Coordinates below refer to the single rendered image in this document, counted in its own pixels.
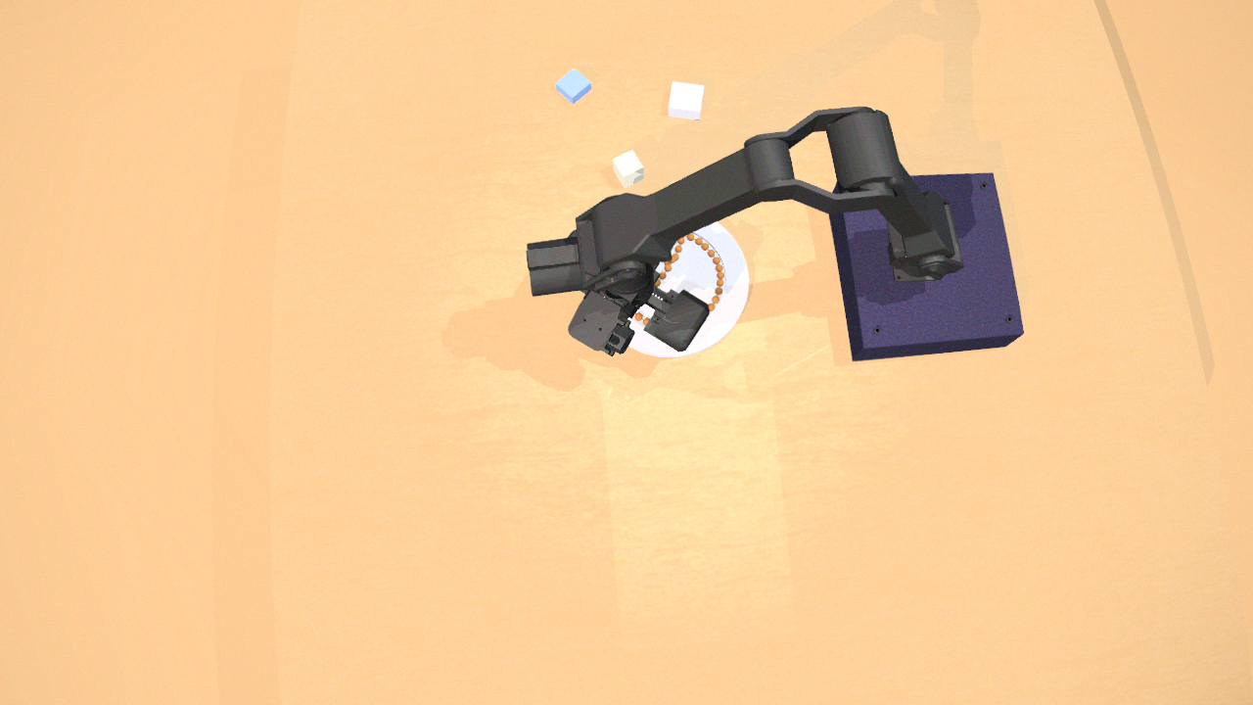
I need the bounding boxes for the white round board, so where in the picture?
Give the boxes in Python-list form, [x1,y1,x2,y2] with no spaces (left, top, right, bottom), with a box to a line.
[628,222,749,357]

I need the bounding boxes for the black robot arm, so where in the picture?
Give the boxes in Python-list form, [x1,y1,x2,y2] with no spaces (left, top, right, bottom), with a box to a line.
[526,106,964,356]

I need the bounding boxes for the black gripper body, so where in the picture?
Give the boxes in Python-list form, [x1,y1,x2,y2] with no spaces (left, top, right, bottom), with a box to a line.
[601,263,710,353]

